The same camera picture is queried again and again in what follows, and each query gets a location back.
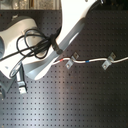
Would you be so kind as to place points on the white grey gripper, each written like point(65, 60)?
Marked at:
point(17, 45)

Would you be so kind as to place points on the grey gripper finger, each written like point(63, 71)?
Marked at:
point(4, 88)
point(20, 81)

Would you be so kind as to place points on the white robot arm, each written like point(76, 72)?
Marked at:
point(51, 47)

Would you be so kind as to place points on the shelf with small parts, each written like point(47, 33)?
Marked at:
point(30, 4)

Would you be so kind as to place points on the left metal cable clip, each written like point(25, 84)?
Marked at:
point(74, 57)

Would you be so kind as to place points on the metal cable clip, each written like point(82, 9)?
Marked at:
point(109, 61)
point(74, 57)

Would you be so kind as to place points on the right metal cable clip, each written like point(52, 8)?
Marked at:
point(109, 61)

